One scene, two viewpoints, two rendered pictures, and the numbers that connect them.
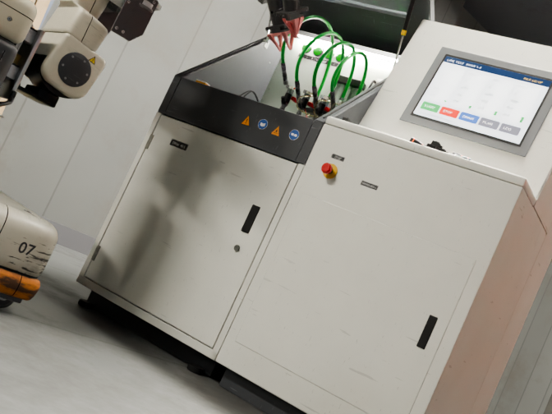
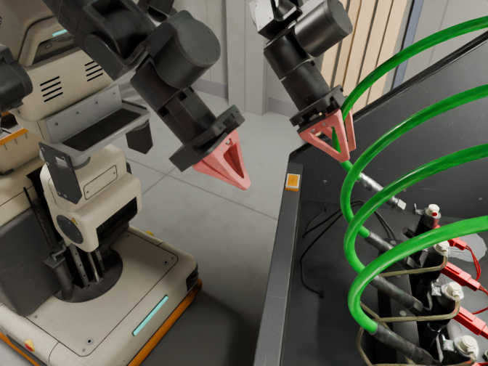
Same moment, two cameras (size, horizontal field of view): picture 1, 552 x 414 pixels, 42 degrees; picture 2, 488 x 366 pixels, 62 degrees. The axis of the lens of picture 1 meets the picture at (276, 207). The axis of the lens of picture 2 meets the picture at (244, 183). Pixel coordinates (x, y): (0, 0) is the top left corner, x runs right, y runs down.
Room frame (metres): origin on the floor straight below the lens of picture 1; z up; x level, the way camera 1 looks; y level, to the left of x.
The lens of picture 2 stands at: (2.38, -0.22, 1.56)
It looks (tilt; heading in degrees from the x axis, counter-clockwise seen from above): 39 degrees down; 70
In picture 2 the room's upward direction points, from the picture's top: straight up
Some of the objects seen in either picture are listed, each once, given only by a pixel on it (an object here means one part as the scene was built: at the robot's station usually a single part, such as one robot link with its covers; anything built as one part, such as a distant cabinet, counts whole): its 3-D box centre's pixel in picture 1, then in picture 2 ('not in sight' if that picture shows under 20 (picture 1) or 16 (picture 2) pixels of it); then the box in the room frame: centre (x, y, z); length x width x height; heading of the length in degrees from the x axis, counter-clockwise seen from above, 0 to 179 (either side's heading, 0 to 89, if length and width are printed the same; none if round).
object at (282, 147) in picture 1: (237, 118); (281, 279); (2.64, 0.26, 0.87); 0.62 x 0.04 x 0.16; 59
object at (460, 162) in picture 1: (426, 159); not in sight; (2.36, -0.39, 0.96); 0.70 x 0.22 x 0.03; 59
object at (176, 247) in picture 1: (185, 223); not in sight; (2.63, 0.27, 0.44); 0.65 x 0.02 x 0.68; 59
